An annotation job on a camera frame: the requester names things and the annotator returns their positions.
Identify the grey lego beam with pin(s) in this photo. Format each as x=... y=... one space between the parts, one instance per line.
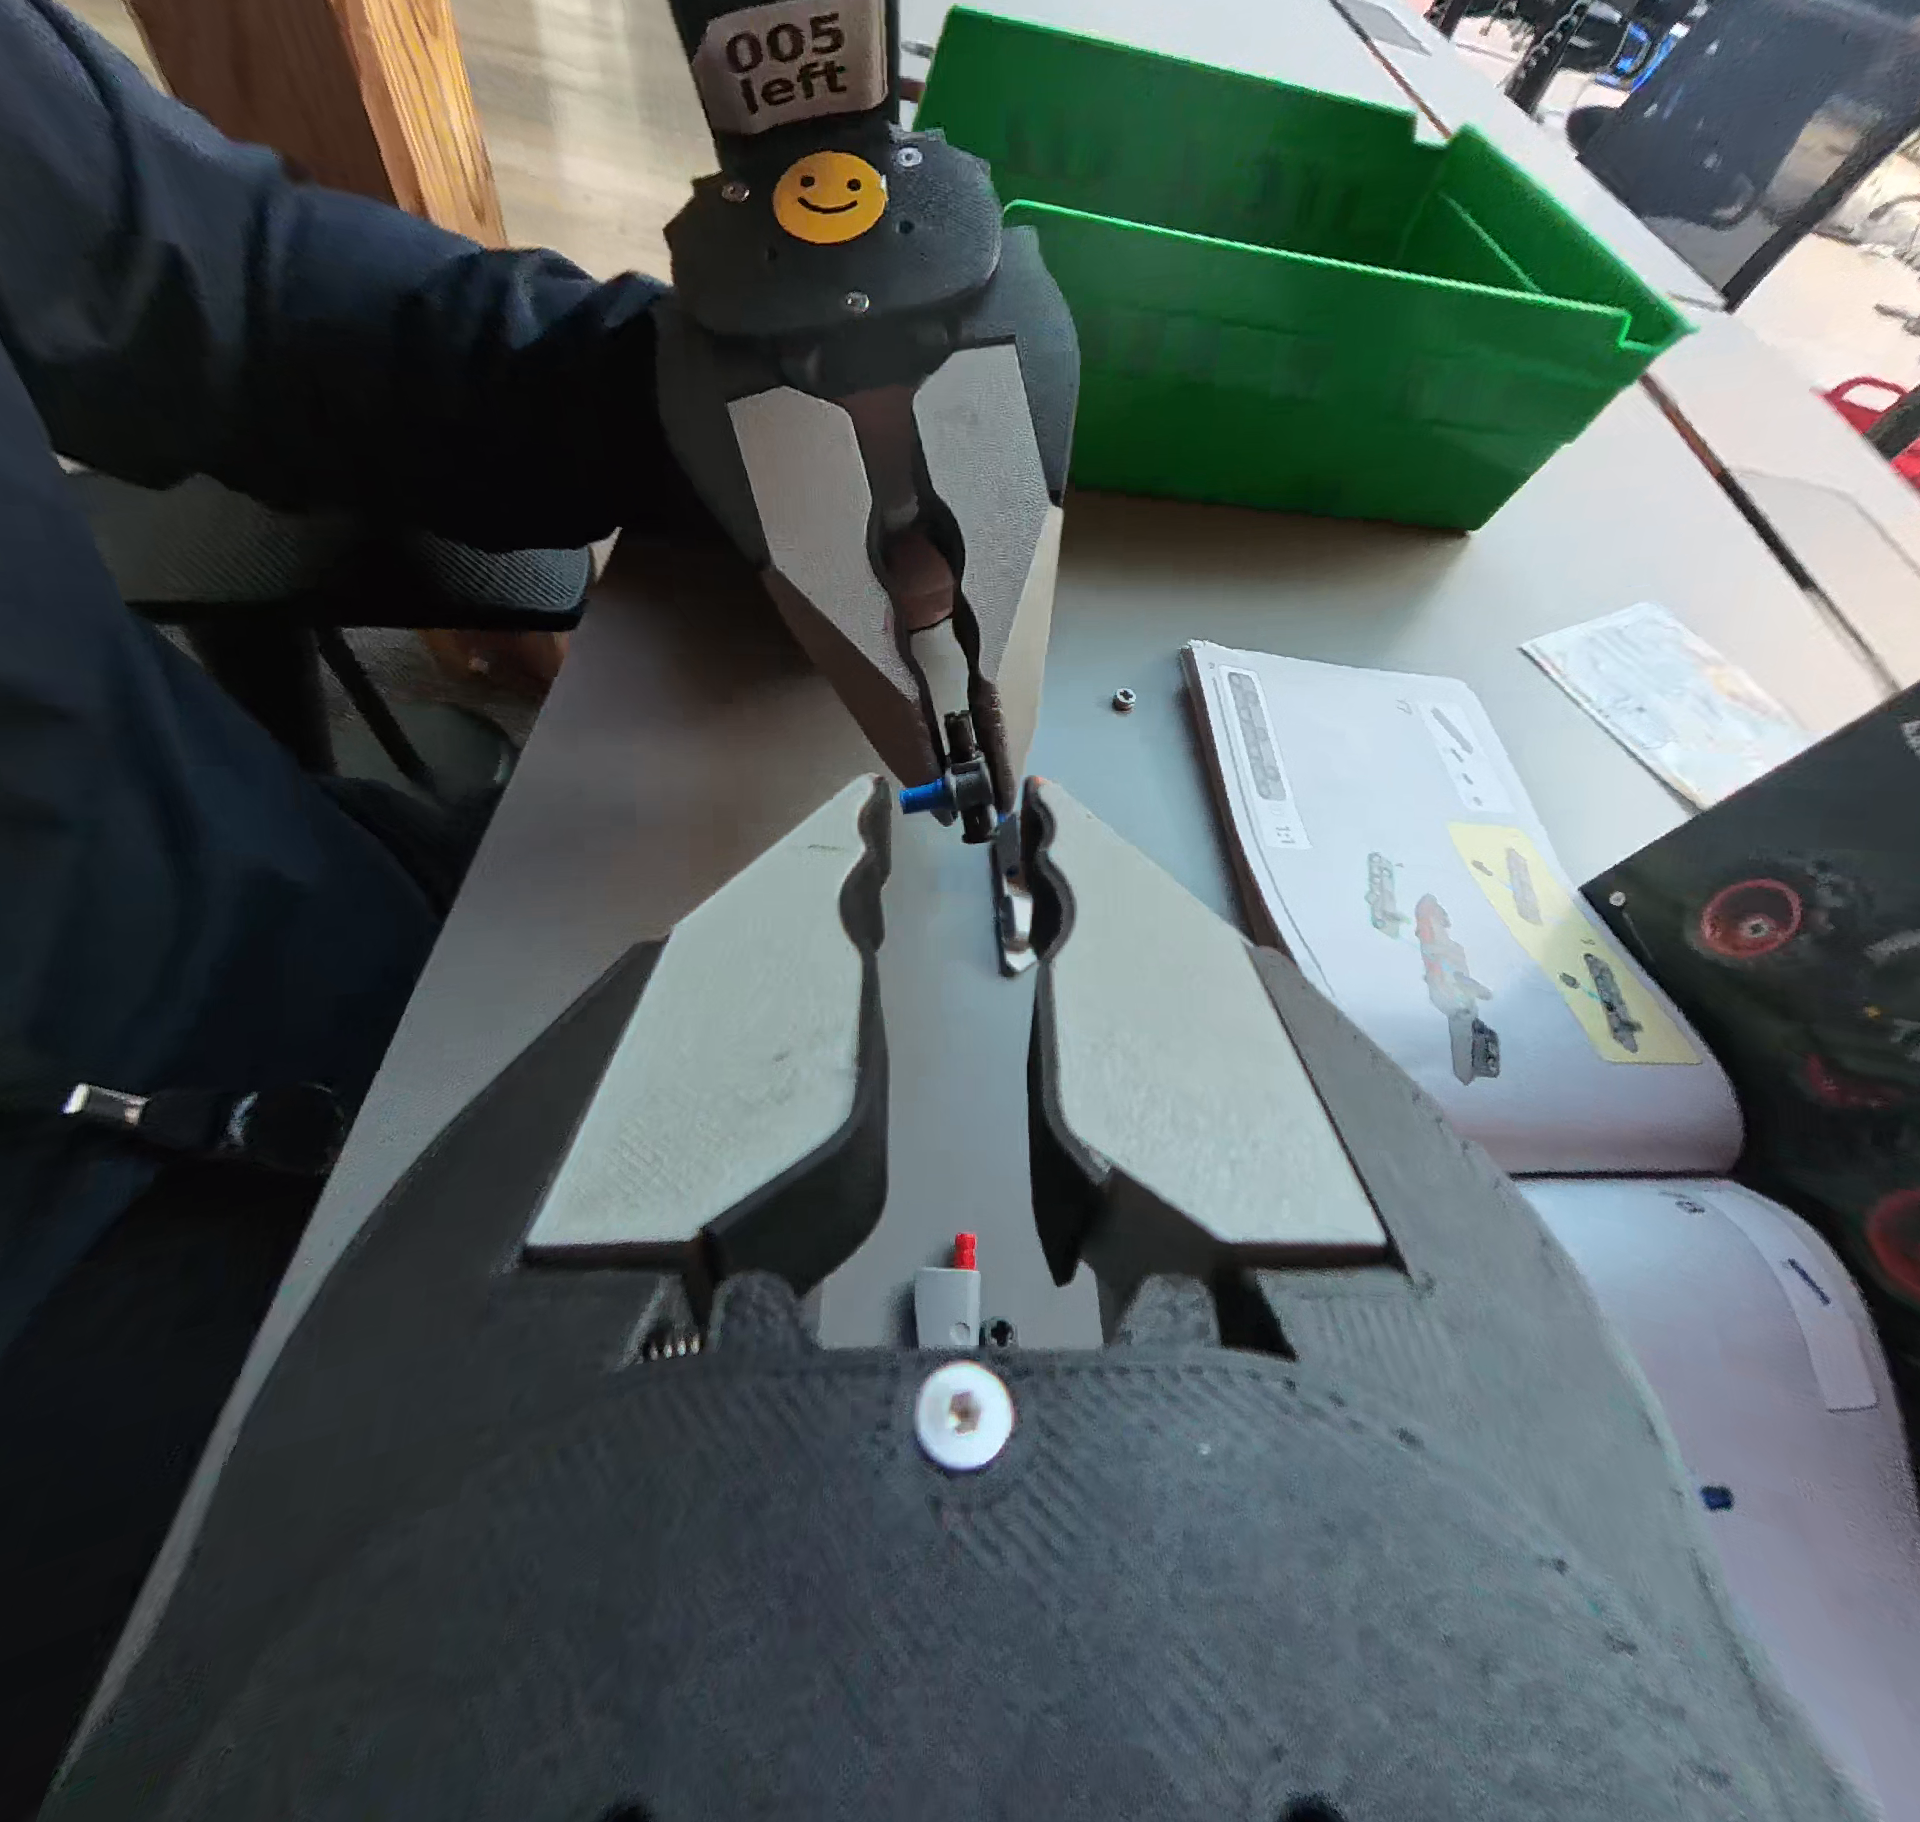
x=1007 y=902

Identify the person's left forearm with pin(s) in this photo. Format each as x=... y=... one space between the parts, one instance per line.
x=300 y=323

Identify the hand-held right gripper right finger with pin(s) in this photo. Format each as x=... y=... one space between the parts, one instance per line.
x=1201 y=1088

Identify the grey lego piece red pin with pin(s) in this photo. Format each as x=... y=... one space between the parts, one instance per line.
x=946 y=1297

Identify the black lego connector blue pin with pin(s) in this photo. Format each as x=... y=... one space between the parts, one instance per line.
x=976 y=787

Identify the person's torso in dark jacket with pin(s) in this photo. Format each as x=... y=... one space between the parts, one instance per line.
x=151 y=878

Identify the black monitor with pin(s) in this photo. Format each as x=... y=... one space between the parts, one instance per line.
x=1771 y=97

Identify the green plastic bin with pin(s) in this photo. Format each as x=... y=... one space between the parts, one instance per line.
x=1306 y=398
x=1171 y=128

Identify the black lego set box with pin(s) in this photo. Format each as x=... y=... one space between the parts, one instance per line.
x=1801 y=982

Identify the black chair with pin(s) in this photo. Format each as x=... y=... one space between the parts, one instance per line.
x=376 y=562

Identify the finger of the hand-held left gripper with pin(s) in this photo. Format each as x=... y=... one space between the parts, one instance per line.
x=802 y=502
x=982 y=472

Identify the lego sticker sheet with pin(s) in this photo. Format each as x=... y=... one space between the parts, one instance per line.
x=1665 y=697

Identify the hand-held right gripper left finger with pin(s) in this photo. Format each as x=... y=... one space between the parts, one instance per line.
x=706 y=1073

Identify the red basket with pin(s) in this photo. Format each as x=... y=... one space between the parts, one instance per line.
x=1876 y=422

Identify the wooden post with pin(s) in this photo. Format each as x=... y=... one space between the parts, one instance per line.
x=376 y=53

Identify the open instruction booklet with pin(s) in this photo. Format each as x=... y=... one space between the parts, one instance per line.
x=1351 y=802

